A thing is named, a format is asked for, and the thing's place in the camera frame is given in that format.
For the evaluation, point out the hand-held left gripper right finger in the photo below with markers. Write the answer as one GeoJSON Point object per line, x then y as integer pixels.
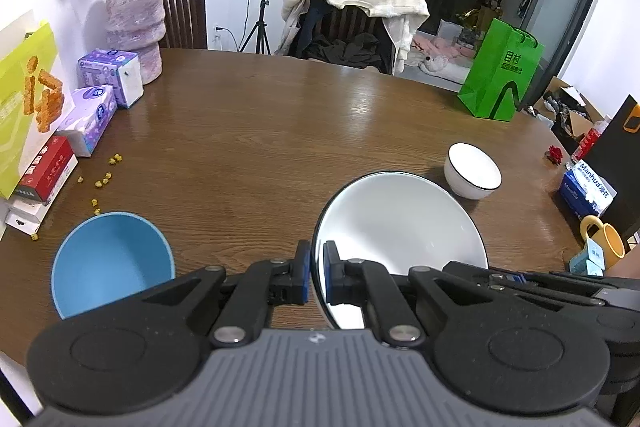
{"type": "Point", "coordinates": [330, 272]}

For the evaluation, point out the green paper bag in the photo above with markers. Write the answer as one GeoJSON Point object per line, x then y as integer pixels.
{"type": "Point", "coordinates": [495, 77]}

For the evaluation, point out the black cloth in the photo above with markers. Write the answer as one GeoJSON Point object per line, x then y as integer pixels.
{"type": "Point", "coordinates": [350, 52]}

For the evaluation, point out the white plush toy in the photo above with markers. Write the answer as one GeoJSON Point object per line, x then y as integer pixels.
{"type": "Point", "coordinates": [434, 64]}

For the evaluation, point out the blue bowl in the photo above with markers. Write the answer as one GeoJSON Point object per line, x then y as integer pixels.
{"type": "Point", "coordinates": [110, 257]}

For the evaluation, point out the red cardboard box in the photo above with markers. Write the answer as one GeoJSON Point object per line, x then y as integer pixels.
{"type": "Point", "coordinates": [47, 169]}

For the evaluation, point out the white wall outlet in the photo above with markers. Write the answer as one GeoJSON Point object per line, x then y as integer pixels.
{"type": "Point", "coordinates": [218, 36]}

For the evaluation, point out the white cardboard box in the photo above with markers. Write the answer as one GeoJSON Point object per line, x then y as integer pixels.
{"type": "Point", "coordinates": [30, 208]}
{"type": "Point", "coordinates": [22, 224]}

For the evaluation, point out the pink blanket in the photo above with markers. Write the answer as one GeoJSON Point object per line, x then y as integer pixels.
{"type": "Point", "coordinates": [450, 49]}

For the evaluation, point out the pink mottled ribbed vase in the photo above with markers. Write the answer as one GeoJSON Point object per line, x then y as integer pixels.
{"type": "Point", "coordinates": [135, 22]}

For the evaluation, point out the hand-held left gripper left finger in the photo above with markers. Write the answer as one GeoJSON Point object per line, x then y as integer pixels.
{"type": "Point", "coordinates": [303, 272]}

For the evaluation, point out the black paper bag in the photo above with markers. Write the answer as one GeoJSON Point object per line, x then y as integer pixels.
{"type": "Point", "coordinates": [620, 157]}

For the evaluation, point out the small red flower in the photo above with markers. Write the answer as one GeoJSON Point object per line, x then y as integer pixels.
{"type": "Point", "coordinates": [554, 154]}

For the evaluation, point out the yellow mug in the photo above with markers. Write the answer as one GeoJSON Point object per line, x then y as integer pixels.
{"type": "Point", "coordinates": [612, 242]}

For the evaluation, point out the purple and white box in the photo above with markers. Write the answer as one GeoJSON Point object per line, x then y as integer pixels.
{"type": "Point", "coordinates": [107, 77]}

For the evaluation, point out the purple soft tissue pack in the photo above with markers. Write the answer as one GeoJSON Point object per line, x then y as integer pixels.
{"type": "Point", "coordinates": [87, 117]}

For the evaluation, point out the translucent storage box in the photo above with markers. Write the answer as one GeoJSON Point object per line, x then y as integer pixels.
{"type": "Point", "coordinates": [455, 29]}

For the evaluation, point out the dark blue pants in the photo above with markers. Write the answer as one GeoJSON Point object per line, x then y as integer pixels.
{"type": "Point", "coordinates": [310, 27]}

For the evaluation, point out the yellow-green cardboard box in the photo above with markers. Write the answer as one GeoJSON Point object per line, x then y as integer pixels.
{"type": "Point", "coordinates": [20, 107]}

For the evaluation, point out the white bowl with black rim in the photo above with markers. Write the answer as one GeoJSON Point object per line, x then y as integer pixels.
{"type": "Point", "coordinates": [400, 227]}
{"type": "Point", "coordinates": [472, 167]}

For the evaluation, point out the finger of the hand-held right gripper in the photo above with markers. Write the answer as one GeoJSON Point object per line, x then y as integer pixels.
{"type": "Point", "coordinates": [540, 284]}

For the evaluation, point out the red label plastic bottle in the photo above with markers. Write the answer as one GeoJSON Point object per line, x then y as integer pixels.
{"type": "Point", "coordinates": [587, 142]}

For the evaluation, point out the blue tissue pack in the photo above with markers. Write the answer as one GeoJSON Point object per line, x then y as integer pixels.
{"type": "Point", "coordinates": [585, 189]}

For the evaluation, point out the open cardboard box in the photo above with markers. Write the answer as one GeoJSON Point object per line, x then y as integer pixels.
{"type": "Point", "coordinates": [570, 107]}

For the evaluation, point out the scattered yellow flower buds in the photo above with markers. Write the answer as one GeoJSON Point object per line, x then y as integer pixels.
{"type": "Point", "coordinates": [105, 179]}

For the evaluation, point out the dark wooden chair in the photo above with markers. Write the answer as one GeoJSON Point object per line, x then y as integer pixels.
{"type": "Point", "coordinates": [350, 24]}
{"type": "Point", "coordinates": [185, 12]}

